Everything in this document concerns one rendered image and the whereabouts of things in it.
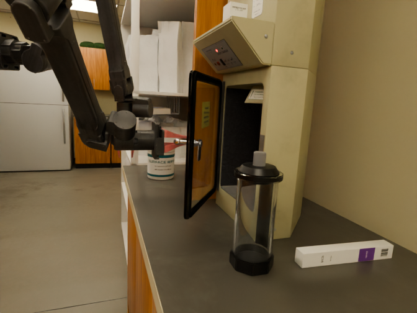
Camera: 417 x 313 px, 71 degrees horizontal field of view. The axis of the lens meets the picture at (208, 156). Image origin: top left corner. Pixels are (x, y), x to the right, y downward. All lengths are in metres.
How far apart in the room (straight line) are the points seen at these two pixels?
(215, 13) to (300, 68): 0.44
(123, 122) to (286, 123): 0.42
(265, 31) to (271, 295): 0.59
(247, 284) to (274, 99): 0.44
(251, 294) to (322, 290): 0.15
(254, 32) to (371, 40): 0.50
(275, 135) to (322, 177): 0.51
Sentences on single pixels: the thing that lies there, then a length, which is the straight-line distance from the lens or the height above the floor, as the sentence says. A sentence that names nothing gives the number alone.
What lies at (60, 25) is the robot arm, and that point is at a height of 1.43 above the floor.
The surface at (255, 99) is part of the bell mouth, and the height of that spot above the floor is 1.33.
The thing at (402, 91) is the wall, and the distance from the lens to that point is 1.05.
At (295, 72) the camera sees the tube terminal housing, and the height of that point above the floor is 1.40.
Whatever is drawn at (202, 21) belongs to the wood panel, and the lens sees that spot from 1.12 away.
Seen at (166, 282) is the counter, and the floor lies 0.94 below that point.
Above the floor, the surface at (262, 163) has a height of 1.19.
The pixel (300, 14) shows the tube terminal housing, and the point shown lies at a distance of 0.84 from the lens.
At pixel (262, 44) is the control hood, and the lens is 0.77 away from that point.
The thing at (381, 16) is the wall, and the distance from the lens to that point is 1.15.
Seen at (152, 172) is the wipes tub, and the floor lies 0.97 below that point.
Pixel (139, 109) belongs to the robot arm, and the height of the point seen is 1.27.
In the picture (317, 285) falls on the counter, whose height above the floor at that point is 0.94.
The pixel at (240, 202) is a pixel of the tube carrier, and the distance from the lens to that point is 0.65.
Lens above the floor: 1.31
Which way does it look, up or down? 10 degrees down
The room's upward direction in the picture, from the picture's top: 3 degrees clockwise
